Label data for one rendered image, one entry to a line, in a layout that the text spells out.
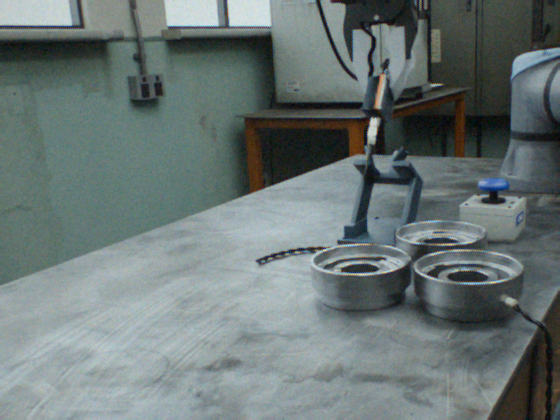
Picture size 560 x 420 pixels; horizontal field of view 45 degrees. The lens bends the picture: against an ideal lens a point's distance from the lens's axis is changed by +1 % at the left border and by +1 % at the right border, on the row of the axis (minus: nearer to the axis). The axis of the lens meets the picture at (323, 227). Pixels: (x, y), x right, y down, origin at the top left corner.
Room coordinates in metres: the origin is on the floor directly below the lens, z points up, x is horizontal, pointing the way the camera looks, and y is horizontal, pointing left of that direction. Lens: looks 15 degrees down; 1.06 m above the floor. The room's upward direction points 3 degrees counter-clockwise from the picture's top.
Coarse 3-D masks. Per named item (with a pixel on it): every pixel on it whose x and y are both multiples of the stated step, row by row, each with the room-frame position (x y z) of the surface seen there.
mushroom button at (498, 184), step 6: (486, 180) 0.87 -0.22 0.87; (492, 180) 0.87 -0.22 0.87; (498, 180) 0.86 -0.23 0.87; (504, 180) 0.87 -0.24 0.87; (480, 186) 0.86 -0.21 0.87; (486, 186) 0.86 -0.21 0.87; (492, 186) 0.85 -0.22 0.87; (498, 186) 0.85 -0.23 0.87; (504, 186) 0.85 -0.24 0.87; (492, 192) 0.87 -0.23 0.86; (492, 198) 0.87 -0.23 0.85
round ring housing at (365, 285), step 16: (320, 256) 0.69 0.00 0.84; (336, 256) 0.71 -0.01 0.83; (352, 256) 0.71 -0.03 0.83; (368, 256) 0.71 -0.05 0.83; (384, 256) 0.71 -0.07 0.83; (400, 256) 0.69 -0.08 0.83; (320, 272) 0.64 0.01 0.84; (336, 272) 0.62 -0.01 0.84; (352, 272) 0.69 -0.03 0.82; (368, 272) 0.69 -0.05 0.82; (384, 272) 0.62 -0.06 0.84; (400, 272) 0.63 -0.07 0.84; (320, 288) 0.64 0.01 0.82; (336, 288) 0.62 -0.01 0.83; (352, 288) 0.62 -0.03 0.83; (368, 288) 0.62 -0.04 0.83; (384, 288) 0.62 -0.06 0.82; (400, 288) 0.63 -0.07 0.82; (336, 304) 0.63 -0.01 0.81; (352, 304) 0.62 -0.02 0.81; (368, 304) 0.62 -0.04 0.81; (384, 304) 0.63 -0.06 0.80
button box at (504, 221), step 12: (468, 204) 0.86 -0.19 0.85; (480, 204) 0.86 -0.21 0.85; (492, 204) 0.85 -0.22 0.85; (504, 204) 0.85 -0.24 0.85; (516, 204) 0.85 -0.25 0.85; (468, 216) 0.85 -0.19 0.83; (480, 216) 0.84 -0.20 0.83; (492, 216) 0.84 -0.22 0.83; (504, 216) 0.83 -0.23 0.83; (516, 216) 0.84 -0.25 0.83; (492, 228) 0.84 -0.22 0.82; (504, 228) 0.83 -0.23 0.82; (516, 228) 0.84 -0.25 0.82; (492, 240) 0.84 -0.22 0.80; (504, 240) 0.83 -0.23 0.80
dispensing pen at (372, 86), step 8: (384, 64) 0.89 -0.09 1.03; (384, 72) 0.89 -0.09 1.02; (368, 80) 0.88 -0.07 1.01; (376, 80) 0.87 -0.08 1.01; (368, 88) 0.87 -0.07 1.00; (376, 88) 0.86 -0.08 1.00; (368, 96) 0.86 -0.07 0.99; (376, 96) 0.86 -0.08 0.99; (368, 104) 0.86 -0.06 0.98; (368, 112) 0.86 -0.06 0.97; (376, 112) 0.86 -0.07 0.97; (376, 120) 0.86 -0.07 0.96; (376, 128) 0.85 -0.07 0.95; (368, 136) 0.85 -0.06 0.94; (376, 136) 0.85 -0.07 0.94; (368, 144) 0.85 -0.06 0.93; (368, 152) 0.84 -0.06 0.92; (368, 160) 0.84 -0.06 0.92
